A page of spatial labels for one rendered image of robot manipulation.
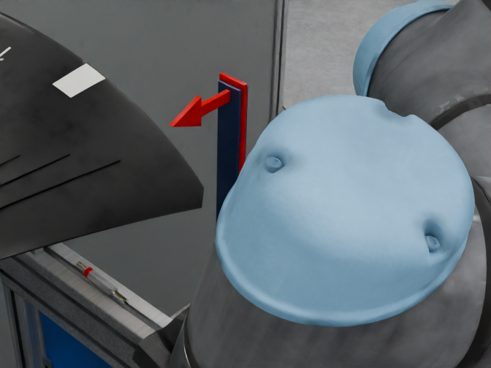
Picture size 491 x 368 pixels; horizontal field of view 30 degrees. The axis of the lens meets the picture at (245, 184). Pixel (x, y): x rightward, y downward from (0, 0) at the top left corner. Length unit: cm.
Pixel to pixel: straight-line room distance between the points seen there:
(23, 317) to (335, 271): 87
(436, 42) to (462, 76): 3
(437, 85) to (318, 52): 284
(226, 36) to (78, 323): 93
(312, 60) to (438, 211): 293
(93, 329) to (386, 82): 61
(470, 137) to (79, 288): 65
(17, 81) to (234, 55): 129
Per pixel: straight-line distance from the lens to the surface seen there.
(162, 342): 42
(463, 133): 39
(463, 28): 44
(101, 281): 97
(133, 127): 58
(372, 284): 28
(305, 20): 348
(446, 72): 43
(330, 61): 321
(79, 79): 60
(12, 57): 61
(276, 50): 196
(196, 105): 64
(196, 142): 187
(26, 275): 106
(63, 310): 103
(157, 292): 201
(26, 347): 116
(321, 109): 30
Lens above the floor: 152
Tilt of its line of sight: 36 degrees down
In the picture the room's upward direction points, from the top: 2 degrees clockwise
